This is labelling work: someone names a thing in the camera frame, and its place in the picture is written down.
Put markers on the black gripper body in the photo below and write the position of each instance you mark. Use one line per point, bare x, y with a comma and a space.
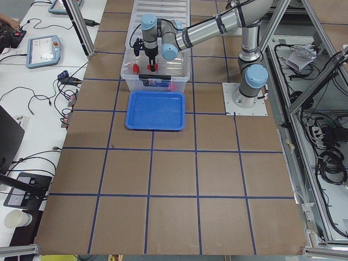
150, 54

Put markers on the red block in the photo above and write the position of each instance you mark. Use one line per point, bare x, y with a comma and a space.
152, 67
172, 86
136, 69

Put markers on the clear plastic box lid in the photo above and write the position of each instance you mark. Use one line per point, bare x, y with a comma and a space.
176, 10

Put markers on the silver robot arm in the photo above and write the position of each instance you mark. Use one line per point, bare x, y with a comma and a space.
246, 15

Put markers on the red block in box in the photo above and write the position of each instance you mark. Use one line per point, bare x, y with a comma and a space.
136, 69
172, 86

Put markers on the clear plastic storage box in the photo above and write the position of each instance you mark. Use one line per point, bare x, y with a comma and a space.
171, 61

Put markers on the blue plastic tray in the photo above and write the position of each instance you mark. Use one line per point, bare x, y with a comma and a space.
154, 110

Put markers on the blue teach pendant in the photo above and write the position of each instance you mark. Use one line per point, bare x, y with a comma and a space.
57, 7
43, 51

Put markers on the black laptop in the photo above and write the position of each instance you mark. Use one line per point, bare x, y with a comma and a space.
11, 136

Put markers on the black monitor stand base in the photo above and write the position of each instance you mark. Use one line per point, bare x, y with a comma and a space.
28, 190

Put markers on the white paper cup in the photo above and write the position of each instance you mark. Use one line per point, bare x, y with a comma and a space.
17, 218

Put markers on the black box latch handle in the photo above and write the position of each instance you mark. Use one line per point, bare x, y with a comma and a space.
154, 76

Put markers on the aluminium frame rail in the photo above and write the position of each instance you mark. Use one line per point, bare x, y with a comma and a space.
79, 25

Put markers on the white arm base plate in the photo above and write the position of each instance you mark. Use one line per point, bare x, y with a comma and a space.
238, 105

